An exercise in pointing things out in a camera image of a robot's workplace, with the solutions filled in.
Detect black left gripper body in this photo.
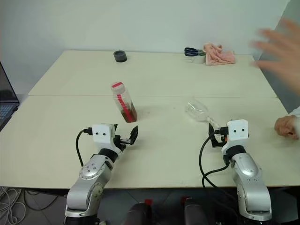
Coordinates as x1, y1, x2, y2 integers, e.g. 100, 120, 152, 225
112, 135, 132, 152

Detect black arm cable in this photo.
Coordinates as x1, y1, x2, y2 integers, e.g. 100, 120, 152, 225
199, 127, 235, 188
75, 127, 93, 168

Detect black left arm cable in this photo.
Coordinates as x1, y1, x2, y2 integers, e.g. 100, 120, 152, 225
75, 127, 93, 168

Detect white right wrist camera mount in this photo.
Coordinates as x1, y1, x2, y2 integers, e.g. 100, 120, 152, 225
226, 119, 249, 142

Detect dark rounded shape red top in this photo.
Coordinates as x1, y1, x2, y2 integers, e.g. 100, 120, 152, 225
180, 196, 210, 225
126, 198, 156, 225

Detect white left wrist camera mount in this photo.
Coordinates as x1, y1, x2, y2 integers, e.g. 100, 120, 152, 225
91, 123, 116, 144

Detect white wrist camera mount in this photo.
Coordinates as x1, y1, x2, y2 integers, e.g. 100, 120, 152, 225
226, 119, 249, 142
91, 123, 116, 144

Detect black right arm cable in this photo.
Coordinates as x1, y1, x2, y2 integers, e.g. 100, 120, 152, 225
199, 127, 235, 188

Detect clear bottle with red tape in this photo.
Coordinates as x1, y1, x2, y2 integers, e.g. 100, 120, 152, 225
110, 81, 139, 123

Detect person's right hand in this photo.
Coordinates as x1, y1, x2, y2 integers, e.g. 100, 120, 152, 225
247, 17, 300, 100

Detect blue handled scissors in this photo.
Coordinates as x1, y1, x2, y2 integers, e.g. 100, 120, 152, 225
184, 47, 207, 57

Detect clear plastic cup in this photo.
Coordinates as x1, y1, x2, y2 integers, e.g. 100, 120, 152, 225
185, 98, 221, 128

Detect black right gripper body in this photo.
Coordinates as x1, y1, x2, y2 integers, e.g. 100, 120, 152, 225
213, 126, 228, 146

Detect pink crumpled cloth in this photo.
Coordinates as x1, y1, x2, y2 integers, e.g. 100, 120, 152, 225
202, 42, 236, 67

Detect white floor cable bundle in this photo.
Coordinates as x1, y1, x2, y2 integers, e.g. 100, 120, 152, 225
0, 186, 27, 225

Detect person's left hand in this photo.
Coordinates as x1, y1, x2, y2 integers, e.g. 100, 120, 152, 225
274, 115, 300, 140

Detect dark laptop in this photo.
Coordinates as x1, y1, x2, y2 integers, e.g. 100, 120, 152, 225
0, 61, 21, 132

